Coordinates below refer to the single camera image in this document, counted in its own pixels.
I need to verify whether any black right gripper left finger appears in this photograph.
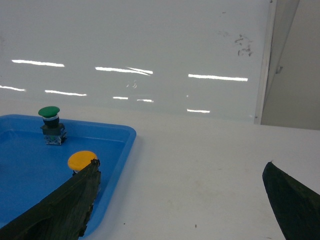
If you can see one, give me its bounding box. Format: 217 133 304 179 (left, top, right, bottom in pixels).
0 159 101 240

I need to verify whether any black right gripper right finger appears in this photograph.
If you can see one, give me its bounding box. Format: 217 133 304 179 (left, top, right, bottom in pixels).
262 162 320 240

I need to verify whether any yellow mushroom push button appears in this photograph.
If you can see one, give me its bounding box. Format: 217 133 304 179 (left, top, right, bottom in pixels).
67 150 98 173

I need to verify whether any blue plastic tray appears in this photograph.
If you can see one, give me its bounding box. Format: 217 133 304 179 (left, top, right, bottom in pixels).
0 114 137 240

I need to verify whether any green mushroom push button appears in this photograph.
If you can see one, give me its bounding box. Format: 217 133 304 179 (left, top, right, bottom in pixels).
38 106 67 146

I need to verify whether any white glossy back panel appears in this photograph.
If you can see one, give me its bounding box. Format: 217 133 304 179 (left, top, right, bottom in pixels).
0 0 271 122

